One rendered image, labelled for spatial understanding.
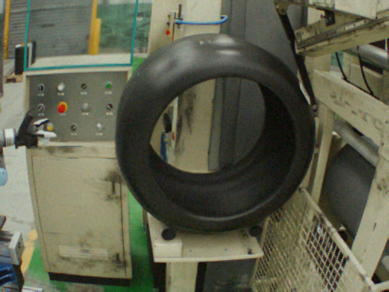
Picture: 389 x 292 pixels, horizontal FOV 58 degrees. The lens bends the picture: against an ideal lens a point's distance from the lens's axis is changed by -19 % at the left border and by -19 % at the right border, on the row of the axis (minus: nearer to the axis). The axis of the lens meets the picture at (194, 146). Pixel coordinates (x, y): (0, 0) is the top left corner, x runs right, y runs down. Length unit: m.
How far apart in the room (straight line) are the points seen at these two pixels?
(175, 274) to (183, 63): 1.08
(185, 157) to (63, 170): 0.68
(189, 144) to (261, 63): 0.57
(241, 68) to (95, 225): 1.31
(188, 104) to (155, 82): 0.45
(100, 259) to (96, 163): 0.59
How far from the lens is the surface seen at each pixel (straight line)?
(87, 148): 1.94
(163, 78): 1.07
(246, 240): 1.47
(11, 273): 1.70
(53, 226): 2.18
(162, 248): 1.32
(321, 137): 1.66
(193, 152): 1.58
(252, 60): 1.10
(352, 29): 1.10
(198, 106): 1.52
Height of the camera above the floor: 1.61
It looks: 21 degrees down
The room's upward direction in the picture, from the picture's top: 5 degrees clockwise
